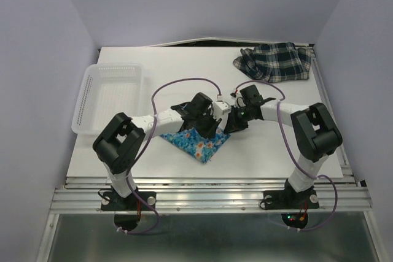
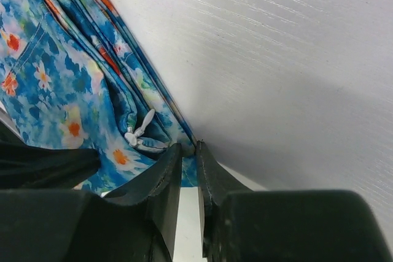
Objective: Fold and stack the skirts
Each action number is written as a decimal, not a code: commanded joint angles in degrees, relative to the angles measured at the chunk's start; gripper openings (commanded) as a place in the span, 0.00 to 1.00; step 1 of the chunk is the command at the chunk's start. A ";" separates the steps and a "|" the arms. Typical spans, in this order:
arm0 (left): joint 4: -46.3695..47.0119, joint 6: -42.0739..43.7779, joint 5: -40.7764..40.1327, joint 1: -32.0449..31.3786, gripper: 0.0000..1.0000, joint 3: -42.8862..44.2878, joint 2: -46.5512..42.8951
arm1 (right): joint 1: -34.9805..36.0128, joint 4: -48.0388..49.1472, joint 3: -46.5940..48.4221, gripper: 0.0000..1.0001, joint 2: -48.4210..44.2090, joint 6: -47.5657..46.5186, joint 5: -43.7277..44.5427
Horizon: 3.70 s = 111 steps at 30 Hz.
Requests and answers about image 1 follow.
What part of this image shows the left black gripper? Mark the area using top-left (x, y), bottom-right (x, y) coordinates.
top-left (194, 109), bottom-right (222, 139)

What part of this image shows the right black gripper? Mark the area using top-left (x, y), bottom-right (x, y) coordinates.
top-left (222, 104), bottom-right (252, 134)

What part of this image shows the blue floral skirt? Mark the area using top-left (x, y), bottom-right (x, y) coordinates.
top-left (161, 128), bottom-right (231, 164)

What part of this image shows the navy plaid skirt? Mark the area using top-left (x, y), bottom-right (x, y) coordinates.
top-left (233, 42), bottom-right (312, 83)

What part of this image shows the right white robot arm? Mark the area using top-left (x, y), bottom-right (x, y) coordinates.
top-left (224, 83), bottom-right (343, 210)

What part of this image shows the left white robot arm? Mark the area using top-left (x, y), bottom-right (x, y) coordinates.
top-left (93, 93), bottom-right (231, 209)

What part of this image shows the white plastic basket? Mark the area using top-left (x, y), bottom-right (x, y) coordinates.
top-left (71, 63), bottom-right (145, 136)

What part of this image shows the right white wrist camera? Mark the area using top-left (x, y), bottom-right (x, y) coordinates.
top-left (230, 90), bottom-right (246, 108)

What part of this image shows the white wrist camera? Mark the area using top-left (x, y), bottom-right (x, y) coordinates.
top-left (230, 90), bottom-right (246, 108)
top-left (212, 101), bottom-right (232, 121)

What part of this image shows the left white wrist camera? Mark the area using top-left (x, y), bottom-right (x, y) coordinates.
top-left (212, 101), bottom-right (232, 121)

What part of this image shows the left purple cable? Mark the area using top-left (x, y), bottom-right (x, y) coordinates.
top-left (116, 77), bottom-right (224, 234)

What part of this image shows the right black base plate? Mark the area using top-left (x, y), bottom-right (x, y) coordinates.
top-left (262, 190), bottom-right (319, 210)

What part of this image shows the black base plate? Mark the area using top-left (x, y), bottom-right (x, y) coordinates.
top-left (98, 190), bottom-right (156, 212)
top-left (262, 190), bottom-right (319, 210)

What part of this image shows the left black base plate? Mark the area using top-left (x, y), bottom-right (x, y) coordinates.
top-left (98, 190), bottom-right (156, 212)

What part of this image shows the aluminium mounting rail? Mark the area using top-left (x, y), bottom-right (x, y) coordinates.
top-left (49, 177), bottom-right (372, 215)

